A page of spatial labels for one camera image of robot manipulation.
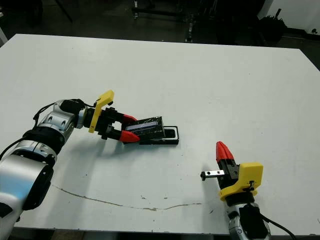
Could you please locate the black box lid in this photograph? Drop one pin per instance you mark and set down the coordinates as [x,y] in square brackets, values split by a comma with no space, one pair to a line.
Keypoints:
[150,127]

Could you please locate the black slanted stand leg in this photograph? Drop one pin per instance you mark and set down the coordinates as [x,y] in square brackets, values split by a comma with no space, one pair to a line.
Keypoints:
[65,12]

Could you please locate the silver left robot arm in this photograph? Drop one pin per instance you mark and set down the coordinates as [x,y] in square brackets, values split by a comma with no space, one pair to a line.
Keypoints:
[25,170]

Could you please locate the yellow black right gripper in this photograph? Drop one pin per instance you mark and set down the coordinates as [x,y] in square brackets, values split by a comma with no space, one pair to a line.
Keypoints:
[251,176]

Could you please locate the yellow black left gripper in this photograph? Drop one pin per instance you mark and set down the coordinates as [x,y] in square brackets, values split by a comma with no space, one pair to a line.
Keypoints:
[100,112]

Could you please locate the black box with white liner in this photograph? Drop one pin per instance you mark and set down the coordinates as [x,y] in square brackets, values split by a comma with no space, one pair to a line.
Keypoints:
[172,141]

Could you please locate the grey metal stand post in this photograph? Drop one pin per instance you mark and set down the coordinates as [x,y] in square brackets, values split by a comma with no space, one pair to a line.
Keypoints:
[190,30]

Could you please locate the black bundle by wall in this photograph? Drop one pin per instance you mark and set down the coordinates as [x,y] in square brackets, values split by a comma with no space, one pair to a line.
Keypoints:
[272,26]

